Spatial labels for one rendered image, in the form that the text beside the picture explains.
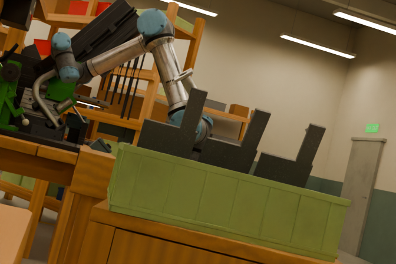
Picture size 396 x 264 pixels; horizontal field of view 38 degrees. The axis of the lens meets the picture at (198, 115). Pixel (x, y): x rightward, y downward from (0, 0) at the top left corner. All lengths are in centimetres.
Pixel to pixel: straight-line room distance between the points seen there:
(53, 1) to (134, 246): 532
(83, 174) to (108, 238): 61
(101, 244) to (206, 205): 28
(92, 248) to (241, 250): 37
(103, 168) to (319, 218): 83
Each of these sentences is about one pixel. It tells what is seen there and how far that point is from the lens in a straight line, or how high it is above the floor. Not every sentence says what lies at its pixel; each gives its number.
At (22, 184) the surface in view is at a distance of 631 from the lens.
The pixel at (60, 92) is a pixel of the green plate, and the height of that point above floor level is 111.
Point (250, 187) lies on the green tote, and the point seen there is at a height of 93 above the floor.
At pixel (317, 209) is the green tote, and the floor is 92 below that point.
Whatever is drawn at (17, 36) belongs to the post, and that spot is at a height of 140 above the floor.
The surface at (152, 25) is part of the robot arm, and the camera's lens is 223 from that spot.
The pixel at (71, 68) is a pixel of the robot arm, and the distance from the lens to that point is 235.
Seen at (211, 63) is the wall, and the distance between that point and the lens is 1202.
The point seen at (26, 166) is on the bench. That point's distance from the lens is 216.
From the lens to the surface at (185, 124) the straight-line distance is 157.
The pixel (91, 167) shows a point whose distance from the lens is 207.
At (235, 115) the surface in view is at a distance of 1147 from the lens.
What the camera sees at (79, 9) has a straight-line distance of 629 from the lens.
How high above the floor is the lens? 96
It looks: 4 degrees up
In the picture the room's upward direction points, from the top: 14 degrees clockwise
